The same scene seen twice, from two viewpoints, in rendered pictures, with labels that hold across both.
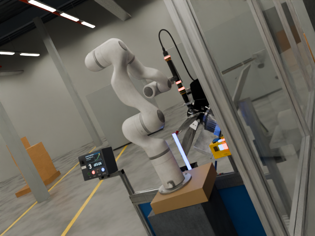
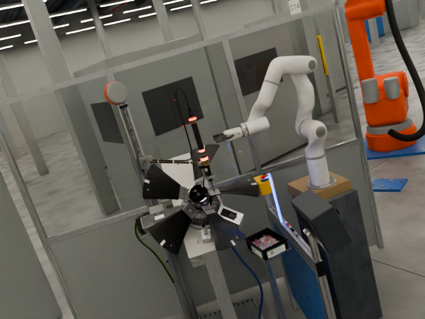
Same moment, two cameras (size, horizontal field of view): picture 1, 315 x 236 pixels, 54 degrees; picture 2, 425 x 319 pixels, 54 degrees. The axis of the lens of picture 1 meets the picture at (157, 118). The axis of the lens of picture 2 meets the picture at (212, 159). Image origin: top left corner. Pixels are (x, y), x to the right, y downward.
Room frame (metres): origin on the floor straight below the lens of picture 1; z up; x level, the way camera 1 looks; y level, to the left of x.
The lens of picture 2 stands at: (3.56, 1.64, 1.99)
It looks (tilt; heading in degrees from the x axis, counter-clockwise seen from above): 14 degrees down; 232
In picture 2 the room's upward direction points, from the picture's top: 16 degrees counter-clockwise
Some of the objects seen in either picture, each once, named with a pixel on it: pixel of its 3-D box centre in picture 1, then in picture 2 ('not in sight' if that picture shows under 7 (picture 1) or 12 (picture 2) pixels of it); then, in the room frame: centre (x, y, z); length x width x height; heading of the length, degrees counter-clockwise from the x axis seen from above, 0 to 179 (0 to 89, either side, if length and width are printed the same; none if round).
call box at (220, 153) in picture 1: (227, 146); (264, 185); (1.70, -0.29, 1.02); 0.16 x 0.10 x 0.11; 57
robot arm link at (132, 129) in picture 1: (144, 136); (314, 138); (1.58, 0.10, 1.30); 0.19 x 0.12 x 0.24; 67
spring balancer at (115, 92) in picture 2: not in sight; (115, 92); (2.19, -0.96, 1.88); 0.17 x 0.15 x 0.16; 147
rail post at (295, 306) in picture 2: not in sight; (284, 263); (1.69, -0.32, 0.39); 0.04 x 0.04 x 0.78; 57
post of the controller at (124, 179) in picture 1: (126, 181); (313, 243); (2.15, 0.40, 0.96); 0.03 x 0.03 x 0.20; 57
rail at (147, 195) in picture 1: (183, 188); (290, 233); (1.92, 0.04, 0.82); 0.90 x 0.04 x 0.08; 57
